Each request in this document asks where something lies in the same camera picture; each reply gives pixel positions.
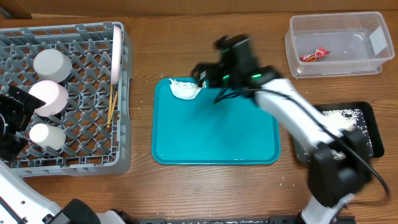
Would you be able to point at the pink bowl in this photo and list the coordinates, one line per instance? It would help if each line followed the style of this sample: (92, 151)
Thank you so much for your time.
(54, 95)

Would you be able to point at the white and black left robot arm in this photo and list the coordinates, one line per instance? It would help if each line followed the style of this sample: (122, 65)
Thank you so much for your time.
(19, 202)

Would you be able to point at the red snack wrapper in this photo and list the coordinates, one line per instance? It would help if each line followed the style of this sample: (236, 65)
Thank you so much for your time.
(319, 52)

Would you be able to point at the large white plate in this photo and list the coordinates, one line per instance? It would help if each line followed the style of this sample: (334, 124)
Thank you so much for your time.
(116, 55)

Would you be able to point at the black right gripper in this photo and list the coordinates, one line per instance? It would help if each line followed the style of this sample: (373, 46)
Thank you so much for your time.
(206, 71)

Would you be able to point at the pile of rice grains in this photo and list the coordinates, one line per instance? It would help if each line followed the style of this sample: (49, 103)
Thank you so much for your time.
(315, 136)

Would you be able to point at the grey plastic dish rack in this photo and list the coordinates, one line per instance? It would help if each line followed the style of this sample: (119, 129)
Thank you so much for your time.
(90, 147)

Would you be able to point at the teal serving tray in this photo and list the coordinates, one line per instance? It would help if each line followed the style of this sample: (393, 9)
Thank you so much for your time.
(201, 132)

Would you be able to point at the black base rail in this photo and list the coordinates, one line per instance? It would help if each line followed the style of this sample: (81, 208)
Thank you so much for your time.
(269, 220)

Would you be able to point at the wooden chopstick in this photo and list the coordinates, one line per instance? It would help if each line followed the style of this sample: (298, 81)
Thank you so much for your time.
(110, 106)
(111, 111)

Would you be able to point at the clear plastic bin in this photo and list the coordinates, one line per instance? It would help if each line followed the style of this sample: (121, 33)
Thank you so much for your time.
(359, 42)

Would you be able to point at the cream white cup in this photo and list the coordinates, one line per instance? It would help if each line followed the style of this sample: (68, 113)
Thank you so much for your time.
(46, 135)

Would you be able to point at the crumpled white napkin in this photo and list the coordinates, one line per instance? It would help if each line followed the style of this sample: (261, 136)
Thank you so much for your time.
(185, 90)

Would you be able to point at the grey bowl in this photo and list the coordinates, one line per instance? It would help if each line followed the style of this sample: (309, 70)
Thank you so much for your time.
(51, 64)

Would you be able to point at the black rectangular tray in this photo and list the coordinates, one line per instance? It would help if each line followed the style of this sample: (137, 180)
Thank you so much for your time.
(371, 109)

